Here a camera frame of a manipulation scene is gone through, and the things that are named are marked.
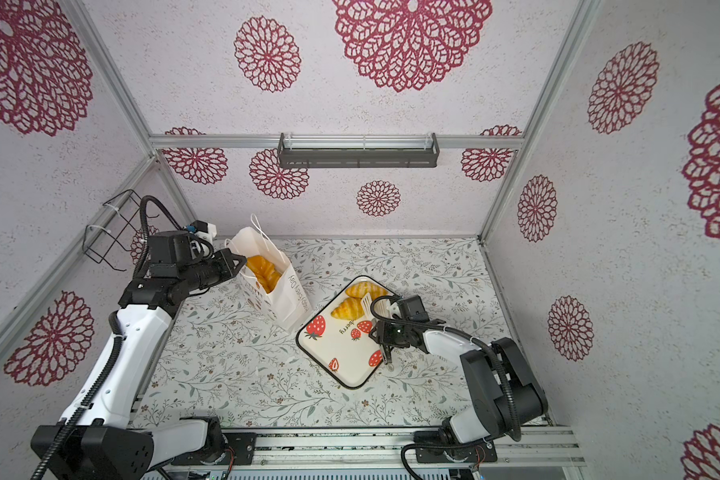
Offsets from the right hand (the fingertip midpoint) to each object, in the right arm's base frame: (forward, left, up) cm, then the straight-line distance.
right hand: (375, 330), depth 90 cm
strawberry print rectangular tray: (-4, +10, -5) cm, 12 cm away
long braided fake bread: (+13, +34, +11) cm, 38 cm away
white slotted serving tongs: (+3, -2, +9) cm, 9 cm away
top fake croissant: (+15, +5, 0) cm, 16 cm away
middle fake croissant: (+7, +8, +1) cm, 11 cm away
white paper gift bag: (+2, +25, +12) cm, 27 cm away
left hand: (+4, +33, +26) cm, 42 cm away
